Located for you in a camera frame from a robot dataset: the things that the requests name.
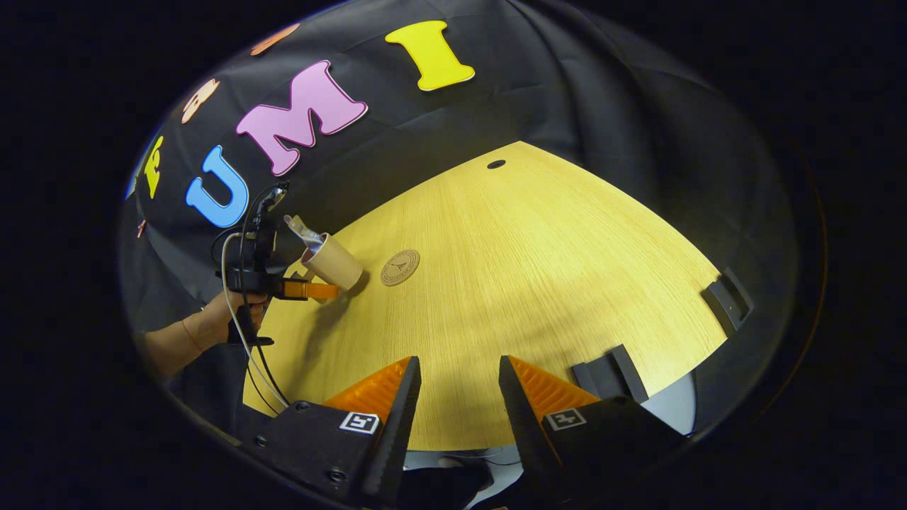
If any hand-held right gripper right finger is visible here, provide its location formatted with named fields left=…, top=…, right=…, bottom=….
left=499, top=355, right=689, bottom=509

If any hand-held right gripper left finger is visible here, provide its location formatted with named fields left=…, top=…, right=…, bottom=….
left=240, top=356, right=422, bottom=509

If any beige cup with wooden handle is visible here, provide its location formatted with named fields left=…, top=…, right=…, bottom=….
left=287, top=232, right=364, bottom=295

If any white toothpaste tube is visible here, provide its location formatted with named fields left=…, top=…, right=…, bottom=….
left=283, top=215, right=324, bottom=249

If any round cork coaster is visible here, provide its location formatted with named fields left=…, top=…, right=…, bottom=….
left=380, top=249, right=421, bottom=287

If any wooden desktop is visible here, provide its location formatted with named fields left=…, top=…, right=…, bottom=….
left=243, top=140, right=731, bottom=452

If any black desk edge clamp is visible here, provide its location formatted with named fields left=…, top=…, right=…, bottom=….
left=700, top=267, right=755, bottom=337
left=571, top=344, right=650, bottom=404

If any black backdrop cloth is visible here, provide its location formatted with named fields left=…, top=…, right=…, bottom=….
left=120, top=0, right=801, bottom=433

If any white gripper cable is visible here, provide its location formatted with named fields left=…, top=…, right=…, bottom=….
left=221, top=231, right=291, bottom=412

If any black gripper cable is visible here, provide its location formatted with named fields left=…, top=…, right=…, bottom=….
left=237, top=183, right=288, bottom=412

